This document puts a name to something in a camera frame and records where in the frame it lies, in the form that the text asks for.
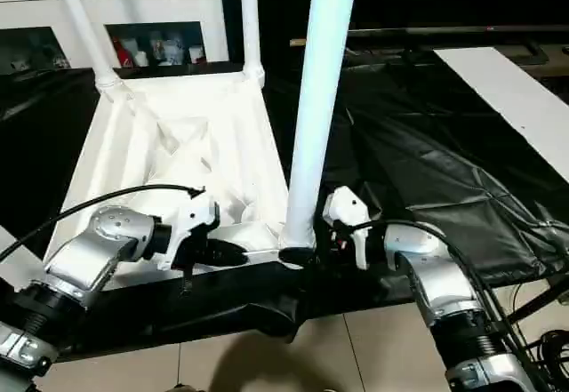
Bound white plastic table top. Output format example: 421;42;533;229
0;65;317;291

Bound white plastic table leg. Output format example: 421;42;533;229
238;0;268;86
0;225;44;291
52;0;125;95
277;0;362;255

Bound black work mat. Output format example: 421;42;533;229
0;45;569;362

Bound small red bottle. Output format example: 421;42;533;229
114;40;134;69

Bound black stand with white label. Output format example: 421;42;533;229
516;268;569;317

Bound white flat board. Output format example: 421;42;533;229
432;46;569;184

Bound black horizontal bar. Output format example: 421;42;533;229
347;25;569;41

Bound dark cabinet with yellow label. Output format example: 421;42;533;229
220;0;569;60

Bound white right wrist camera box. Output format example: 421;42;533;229
320;186;373;270

